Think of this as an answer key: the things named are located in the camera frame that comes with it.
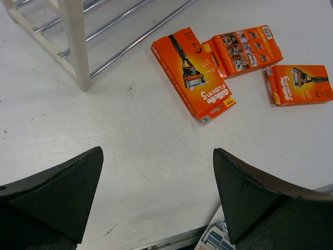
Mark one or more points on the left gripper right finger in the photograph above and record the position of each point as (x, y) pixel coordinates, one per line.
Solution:
(263, 211)

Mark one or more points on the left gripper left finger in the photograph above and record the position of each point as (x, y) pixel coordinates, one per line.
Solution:
(50, 209)

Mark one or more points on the small blue cartridge pack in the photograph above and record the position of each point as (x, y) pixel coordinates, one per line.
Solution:
(216, 235)

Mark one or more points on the cream metal-rod shelf rack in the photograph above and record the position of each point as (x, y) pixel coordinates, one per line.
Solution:
(71, 13)

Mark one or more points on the orange Gillette Fusion5 box right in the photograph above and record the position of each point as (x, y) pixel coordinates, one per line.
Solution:
(299, 84)

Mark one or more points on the orange gillette fusion5 box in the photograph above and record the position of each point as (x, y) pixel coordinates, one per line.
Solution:
(194, 75)
(299, 84)

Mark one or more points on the orange Gillette styler box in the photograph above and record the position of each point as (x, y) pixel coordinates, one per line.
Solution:
(243, 51)

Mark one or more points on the orange Gillette Fusion5 box centre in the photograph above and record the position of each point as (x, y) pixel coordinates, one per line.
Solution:
(194, 75)

